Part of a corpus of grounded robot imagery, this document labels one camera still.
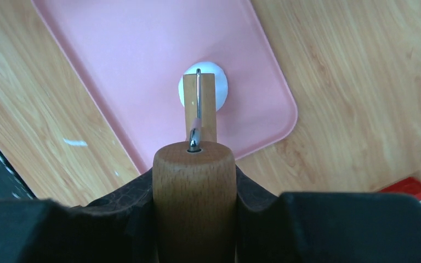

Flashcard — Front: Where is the pink plastic tray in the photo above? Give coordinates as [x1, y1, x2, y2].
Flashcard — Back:
[33, 1, 298, 173]

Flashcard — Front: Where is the white dough ball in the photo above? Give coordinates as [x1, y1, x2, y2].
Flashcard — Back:
[184, 61, 228, 112]

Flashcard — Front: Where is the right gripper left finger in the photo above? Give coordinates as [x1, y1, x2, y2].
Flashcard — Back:
[0, 171, 157, 262]

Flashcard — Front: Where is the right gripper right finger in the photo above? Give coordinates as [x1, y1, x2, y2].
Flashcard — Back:
[236, 169, 421, 262]

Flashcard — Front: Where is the wooden double-ended roller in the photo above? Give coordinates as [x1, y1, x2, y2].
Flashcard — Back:
[152, 68, 237, 262]

